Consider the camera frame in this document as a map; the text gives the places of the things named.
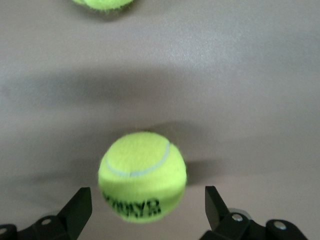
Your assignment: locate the yellow tennis ball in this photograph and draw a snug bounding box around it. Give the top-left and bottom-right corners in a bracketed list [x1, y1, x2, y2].
[97, 131, 188, 224]
[70, 0, 135, 12]

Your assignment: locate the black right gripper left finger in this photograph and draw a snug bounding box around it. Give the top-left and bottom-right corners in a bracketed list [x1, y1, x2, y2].
[0, 186, 93, 240]

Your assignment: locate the brown table mat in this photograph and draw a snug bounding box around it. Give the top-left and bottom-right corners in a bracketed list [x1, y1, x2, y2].
[0, 0, 320, 240]

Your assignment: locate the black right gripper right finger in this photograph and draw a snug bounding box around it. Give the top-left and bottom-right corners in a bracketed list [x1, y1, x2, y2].
[199, 185, 310, 240]

